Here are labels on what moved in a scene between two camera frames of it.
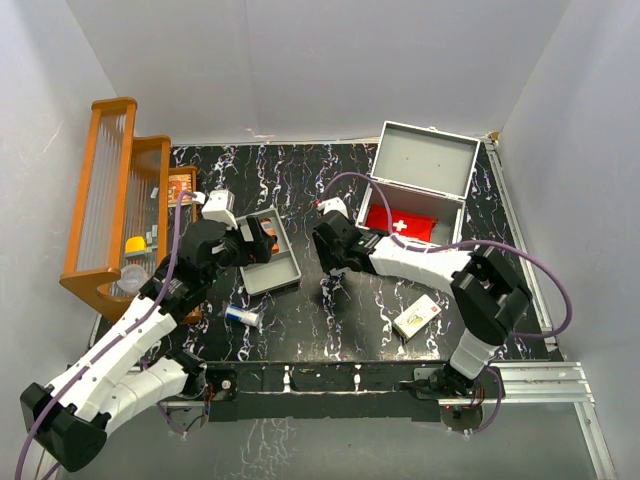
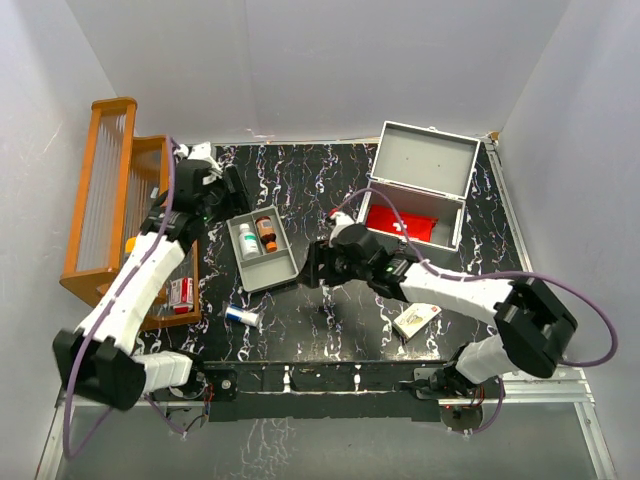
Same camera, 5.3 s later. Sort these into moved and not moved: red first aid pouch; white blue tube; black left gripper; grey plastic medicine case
Moved: black left gripper
Not moved: grey plastic medicine case; red first aid pouch; white blue tube
